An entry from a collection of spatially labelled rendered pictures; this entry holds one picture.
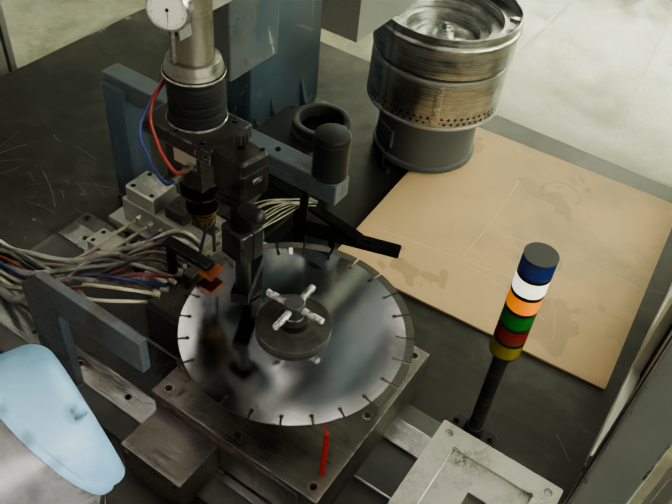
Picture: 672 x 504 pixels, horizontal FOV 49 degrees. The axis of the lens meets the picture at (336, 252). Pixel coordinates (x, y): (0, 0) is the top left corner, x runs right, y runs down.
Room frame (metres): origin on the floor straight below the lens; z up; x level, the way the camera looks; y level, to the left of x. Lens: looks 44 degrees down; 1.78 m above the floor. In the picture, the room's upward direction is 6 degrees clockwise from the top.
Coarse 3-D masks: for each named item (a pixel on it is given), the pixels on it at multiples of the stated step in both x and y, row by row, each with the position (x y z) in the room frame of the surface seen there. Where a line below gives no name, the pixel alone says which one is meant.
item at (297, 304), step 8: (312, 288) 0.72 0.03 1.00; (272, 296) 0.70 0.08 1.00; (280, 296) 0.70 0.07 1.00; (296, 296) 0.70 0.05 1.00; (304, 296) 0.70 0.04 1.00; (288, 304) 0.68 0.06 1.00; (296, 304) 0.68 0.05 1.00; (304, 304) 0.68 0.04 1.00; (288, 312) 0.67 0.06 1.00; (296, 312) 0.67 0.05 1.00; (304, 312) 0.67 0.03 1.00; (312, 312) 0.67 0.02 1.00; (280, 320) 0.65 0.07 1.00; (288, 320) 0.67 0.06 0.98; (296, 320) 0.67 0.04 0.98; (320, 320) 0.66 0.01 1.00
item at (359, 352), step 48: (288, 288) 0.76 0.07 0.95; (336, 288) 0.77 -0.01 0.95; (384, 288) 0.78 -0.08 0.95; (192, 336) 0.65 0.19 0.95; (240, 336) 0.66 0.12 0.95; (336, 336) 0.68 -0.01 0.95; (384, 336) 0.69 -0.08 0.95; (240, 384) 0.58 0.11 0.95; (288, 384) 0.58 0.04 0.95; (336, 384) 0.59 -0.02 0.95; (384, 384) 0.60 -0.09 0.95
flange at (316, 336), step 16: (272, 304) 0.71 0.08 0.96; (320, 304) 0.73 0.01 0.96; (256, 320) 0.68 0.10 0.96; (272, 320) 0.68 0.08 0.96; (304, 320) 0.68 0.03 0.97; (272, 336) 0.66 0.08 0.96; (288, 336) 0.66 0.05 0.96; (304, 336) 0.66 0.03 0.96; (320, 336) 0.67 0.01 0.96; (288, 352) 0.63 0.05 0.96; (304, 352) 0.63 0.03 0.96
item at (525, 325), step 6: (504, 306) 0.67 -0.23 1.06; (504, 312) 0.67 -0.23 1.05; (510, 312) 0.66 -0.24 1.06; (504, 318) 0.66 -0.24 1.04; (510, 318) 0.66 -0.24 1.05; (516, 318) 0.65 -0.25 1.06; (522, 318) 0.65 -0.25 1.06; (528, 318) 0.65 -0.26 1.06; (534, 318) 0.66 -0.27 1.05; (504, 324) 0.66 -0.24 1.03; (510, 324) 0.66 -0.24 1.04; (516, 324) 0.65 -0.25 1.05; (522, 324) 0.65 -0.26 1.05; (528, 324) 0.65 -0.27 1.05; (510, 330) 0.65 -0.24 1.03; (516, 330) 0.65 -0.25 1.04; (522, 330) 0.65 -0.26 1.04; (528, 330) 0.66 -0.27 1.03
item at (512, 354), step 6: (492, 336) 0.68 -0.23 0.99; (492, 342) 0.67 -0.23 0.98; (498, 342) 0.66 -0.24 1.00; (492, 348) 0.67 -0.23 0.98; (498, 348) 0.66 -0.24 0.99; (504, 348) 0.65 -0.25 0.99; (510, 348) 0.65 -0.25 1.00; (516, 348) 0.65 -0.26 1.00; (522, 348) 0.66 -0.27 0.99; (498, 354) 0.66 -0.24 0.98; (504, 354) 0.65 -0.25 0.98; (510, 354) 0.65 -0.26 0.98; (516, 354) 0.65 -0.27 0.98; (504, 360) 0.65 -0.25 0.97; (510, 360) 0.65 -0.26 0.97
